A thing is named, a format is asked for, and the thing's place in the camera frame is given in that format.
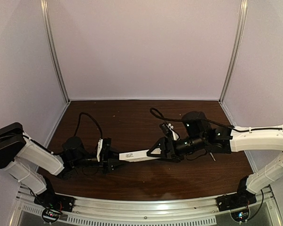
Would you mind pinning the right aluminium frame post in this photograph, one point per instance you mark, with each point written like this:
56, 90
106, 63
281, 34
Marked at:
236, 45

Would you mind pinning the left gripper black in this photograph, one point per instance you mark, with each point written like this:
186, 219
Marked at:
107, 155

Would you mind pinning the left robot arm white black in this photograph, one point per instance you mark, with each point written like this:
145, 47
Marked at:
17, 148

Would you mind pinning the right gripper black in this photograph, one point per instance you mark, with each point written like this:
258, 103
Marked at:
169, 148

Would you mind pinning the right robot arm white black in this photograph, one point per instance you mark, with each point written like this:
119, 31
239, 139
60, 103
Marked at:
214, 137

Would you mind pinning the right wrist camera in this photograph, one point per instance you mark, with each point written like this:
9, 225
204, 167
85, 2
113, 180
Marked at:
168, 131

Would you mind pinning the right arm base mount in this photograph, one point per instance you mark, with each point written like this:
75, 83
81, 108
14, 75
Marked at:
241, 198

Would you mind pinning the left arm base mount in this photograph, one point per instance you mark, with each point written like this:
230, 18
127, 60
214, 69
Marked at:
49, 199

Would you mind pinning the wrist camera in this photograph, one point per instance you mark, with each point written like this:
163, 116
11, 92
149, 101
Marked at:
102, 150
168, 131

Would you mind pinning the front aluminium rail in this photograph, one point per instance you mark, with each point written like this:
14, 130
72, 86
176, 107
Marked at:
190, 212

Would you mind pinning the left aluminium frame post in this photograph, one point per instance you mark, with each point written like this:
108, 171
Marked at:
52, 50

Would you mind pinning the white remote control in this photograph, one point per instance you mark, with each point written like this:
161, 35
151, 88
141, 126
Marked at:
136, 156

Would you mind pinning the aluminium frame post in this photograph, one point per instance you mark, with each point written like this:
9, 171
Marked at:
236, 45
52, 50

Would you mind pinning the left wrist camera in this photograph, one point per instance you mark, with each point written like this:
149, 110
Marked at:
102, 150

